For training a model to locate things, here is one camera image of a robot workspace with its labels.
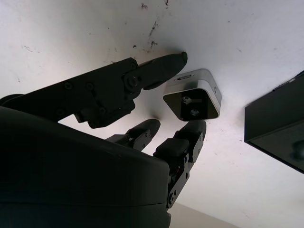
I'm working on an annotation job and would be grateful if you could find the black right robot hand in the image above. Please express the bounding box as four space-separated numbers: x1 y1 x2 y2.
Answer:
0 51 207 228

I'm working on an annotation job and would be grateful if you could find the small silver depth camera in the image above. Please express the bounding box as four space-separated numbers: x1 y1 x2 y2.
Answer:
162 68 223 122

